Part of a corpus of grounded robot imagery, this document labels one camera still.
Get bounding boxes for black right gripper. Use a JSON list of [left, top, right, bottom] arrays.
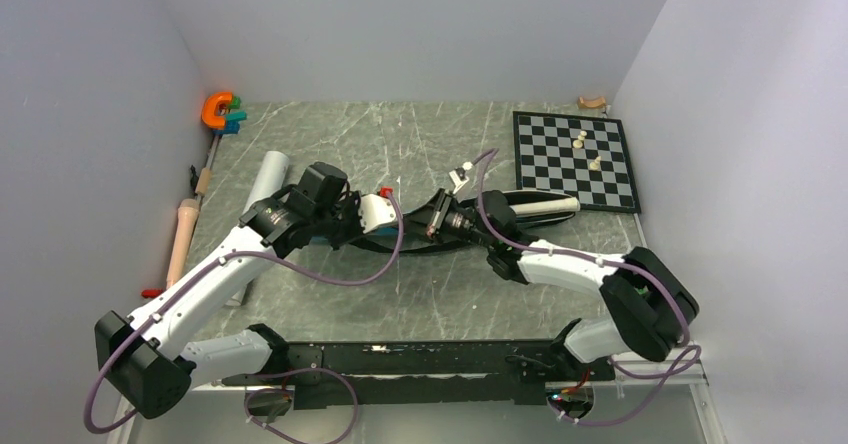
[[392, 188, 497, 250]]

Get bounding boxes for blue racket bag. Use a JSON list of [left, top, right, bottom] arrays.
[[311, 189, 583, 257]]

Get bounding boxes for white shuttlecock tube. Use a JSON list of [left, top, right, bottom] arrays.
[[225, 150, 291, 308]]

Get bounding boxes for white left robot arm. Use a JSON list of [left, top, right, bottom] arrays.
[[94, 162, 363, 419]]

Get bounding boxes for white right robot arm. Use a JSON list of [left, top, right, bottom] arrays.
[[404, 189, 700, 379]]

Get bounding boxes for green blue toy blocks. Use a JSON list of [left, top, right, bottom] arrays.
[[218, 95, 247, 135]]

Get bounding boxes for cream chess pawn upper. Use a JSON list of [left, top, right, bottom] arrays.
[[572, 131, 588, 149]]

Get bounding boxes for cream chess pawn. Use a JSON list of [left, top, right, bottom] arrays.
[[588, 156, 602, 171], [572, 131, 588, 149]]

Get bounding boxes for black white chessboard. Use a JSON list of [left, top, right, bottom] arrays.
[[513, 111, 642, 214]]

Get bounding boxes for cream chess pawn lower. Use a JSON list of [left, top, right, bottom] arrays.
[[588, 156, 602, 171]]

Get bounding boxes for orange C-shaped toy block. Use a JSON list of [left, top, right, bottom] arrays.
[[201, 91, 235, 130]]

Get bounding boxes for wooden arch block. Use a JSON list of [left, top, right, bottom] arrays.
[[577, 96, 607, 110]]

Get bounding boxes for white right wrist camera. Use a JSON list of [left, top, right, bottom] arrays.
[[448, 161, 474, 196]]

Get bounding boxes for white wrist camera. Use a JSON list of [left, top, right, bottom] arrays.
[[357, 194, 398, 234], [448, 161, 474, 196]]

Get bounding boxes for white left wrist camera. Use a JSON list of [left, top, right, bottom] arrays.
[[357, 194, 398, 234]]

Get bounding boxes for beige handle tool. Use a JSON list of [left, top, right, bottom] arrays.
[[165, 198, 200, 288]]

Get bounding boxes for black base frame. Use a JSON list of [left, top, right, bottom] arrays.
[[222, 339, 615, 410]]

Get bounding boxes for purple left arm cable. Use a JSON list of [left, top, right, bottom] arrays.
[[82, 189, 405, 444]]

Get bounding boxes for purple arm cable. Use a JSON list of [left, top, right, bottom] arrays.
[[463, 148, 704, 429], [82, 189, 405, 444]]

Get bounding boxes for red clamp on rail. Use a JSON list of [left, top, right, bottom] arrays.
[[140, 288, 164, 299]]

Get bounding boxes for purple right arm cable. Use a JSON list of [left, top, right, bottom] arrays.
[[463, 148, 704, 429]]

